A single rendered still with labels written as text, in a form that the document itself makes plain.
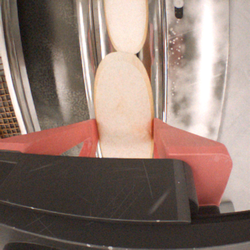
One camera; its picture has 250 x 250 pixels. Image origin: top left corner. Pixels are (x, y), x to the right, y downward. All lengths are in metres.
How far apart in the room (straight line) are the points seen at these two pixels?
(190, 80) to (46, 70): 0.16
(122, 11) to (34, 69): 0.13
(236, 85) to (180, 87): 0.09
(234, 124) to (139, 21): 0.17
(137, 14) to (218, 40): 0.07
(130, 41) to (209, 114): 0.10
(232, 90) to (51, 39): 0.22
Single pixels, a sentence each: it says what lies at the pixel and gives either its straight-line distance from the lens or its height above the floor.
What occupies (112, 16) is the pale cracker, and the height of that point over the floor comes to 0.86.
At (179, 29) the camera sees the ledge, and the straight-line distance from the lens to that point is 0.18.
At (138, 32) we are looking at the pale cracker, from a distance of 0.18.
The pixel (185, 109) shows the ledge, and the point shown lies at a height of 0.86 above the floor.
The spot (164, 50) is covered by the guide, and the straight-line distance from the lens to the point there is 0.18.
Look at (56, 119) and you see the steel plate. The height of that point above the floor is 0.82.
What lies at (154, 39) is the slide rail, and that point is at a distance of 0.19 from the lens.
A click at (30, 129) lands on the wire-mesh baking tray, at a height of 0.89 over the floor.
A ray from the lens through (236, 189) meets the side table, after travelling 0.36.
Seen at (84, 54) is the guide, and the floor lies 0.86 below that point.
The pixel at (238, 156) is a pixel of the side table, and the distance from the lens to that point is 0.31.
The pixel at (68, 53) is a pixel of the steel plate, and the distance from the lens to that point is 0.24.
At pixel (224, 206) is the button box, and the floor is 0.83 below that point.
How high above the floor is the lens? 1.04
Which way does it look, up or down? 60 degrees down
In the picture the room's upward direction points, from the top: 168 degrees counter-clockwise
